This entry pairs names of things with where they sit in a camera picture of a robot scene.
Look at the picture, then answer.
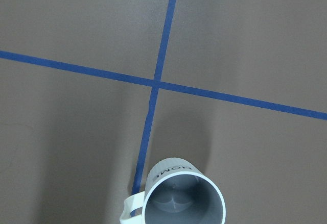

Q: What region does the white mug grey inside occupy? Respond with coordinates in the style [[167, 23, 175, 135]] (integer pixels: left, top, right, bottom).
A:
[[120, 158, 226, 223]]

